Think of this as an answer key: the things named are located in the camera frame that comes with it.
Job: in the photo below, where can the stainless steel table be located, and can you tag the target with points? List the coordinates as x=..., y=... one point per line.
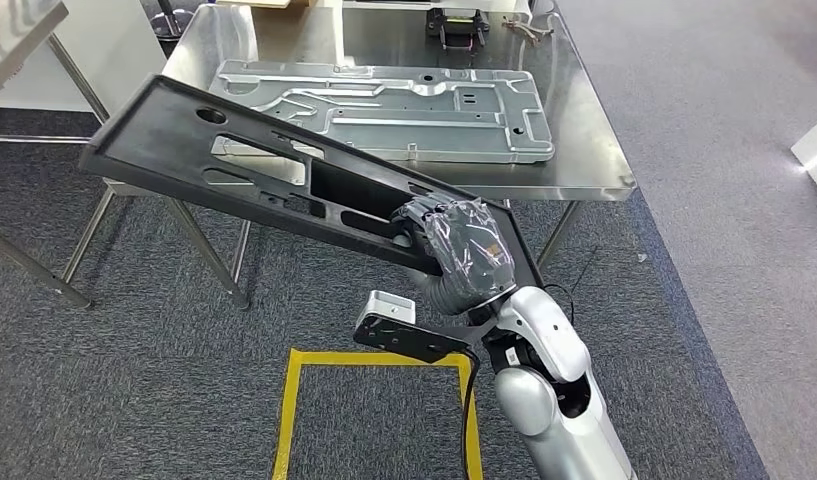
x=17, y=40

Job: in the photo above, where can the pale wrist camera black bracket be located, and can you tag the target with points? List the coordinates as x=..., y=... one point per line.
x=388, y=308

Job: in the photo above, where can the stainless steel workbench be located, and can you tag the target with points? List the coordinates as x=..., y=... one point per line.
x=580, y=159

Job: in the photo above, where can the black plastic plate frame part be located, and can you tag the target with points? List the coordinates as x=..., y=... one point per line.
x=156, y=146

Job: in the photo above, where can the grey stamped metal panel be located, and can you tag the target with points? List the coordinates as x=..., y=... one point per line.
x=414, y=119

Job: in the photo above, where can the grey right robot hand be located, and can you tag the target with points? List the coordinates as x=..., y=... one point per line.
x=468, y=252

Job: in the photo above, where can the black round stool base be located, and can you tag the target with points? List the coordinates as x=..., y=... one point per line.
x=173, y=23

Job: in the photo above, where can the black device with yellow insert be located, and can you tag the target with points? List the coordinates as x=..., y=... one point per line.
x=458, y=26

